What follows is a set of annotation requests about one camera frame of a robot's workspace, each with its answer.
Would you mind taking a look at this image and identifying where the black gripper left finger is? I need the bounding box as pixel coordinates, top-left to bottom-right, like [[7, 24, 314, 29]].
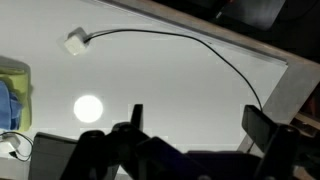
[[112, 103, 188, 180]]

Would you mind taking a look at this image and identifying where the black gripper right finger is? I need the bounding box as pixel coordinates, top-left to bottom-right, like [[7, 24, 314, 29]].
[[241, 104, 301, 180]]

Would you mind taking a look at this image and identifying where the black charging cable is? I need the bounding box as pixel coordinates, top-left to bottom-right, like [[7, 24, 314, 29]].
[[83, 28, 264, 154]]

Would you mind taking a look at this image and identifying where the white charger adapter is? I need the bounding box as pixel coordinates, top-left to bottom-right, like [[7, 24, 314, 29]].
[[63, 27, 90, 57]]

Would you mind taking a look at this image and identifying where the white board mat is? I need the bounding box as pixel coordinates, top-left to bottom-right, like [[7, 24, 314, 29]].
[[0, 0, 288, 180]]

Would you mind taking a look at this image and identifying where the black closed laptop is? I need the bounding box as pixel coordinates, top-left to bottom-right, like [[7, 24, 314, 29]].
[[28, 132, 79, 180]]

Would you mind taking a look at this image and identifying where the yellow-green folded cloth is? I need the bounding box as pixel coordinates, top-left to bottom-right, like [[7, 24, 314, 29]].
[[0, 66, 33, 133]]

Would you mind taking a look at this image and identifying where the blue folded cloth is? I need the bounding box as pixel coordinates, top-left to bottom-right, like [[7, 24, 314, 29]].
[[0, 79, 24, 132]]

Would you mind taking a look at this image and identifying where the small white power adapter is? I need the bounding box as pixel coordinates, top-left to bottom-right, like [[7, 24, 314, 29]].
[[0, 133, 22, 156]]

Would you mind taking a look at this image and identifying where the thin black adapter cable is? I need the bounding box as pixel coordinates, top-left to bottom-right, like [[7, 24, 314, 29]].
[[0, 130, 35, 163]]

